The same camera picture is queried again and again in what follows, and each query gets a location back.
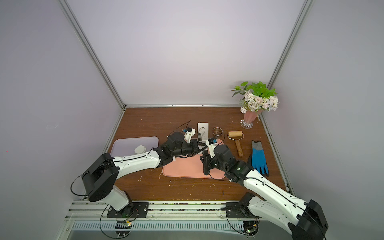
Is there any pink silicone mat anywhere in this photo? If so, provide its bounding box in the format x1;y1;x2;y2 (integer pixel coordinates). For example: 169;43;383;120
162;154;211;179

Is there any wooden rolling pin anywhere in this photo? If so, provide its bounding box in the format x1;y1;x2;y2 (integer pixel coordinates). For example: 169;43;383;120
228;131;244;158

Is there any black handled metal scraper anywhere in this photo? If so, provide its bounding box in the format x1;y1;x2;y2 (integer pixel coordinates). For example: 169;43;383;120
197;122;210;176

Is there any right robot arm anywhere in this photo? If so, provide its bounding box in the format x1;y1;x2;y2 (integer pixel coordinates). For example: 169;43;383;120
201;145;329;240

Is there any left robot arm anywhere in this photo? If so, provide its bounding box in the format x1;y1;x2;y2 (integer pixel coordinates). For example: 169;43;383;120
81;132;201;211

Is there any large dough ball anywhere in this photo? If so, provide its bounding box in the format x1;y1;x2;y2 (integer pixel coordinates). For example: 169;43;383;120
135;145;147;155

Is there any blue work glove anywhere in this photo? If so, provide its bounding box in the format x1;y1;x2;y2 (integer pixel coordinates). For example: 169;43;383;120
252;141;270;177

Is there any purple silicone mat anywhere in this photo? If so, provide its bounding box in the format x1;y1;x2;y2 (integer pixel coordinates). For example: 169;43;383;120
111;137;159;157

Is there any pink glass vase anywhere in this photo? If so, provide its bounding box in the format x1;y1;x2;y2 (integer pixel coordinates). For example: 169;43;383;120
240;110;264;130

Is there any artificial flower bouquet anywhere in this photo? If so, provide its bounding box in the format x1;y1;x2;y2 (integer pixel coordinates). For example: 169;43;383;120
232;82;279;114

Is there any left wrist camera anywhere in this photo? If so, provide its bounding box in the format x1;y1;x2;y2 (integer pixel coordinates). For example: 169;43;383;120
184;128;196;143

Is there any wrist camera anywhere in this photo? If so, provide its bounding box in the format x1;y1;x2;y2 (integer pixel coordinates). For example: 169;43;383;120
184;128;196;143
206;138;218;158

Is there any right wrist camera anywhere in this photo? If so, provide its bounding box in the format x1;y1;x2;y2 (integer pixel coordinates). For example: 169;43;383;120
206;138;218;158

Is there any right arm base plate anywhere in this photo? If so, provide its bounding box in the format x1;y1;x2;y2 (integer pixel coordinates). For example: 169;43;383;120
221;202;262;219

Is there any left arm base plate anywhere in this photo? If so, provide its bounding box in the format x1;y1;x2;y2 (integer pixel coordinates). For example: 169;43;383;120
107;202;149;219

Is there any aluminium frame rail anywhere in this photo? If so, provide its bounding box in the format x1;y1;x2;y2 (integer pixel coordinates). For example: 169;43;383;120
64;200;311;222

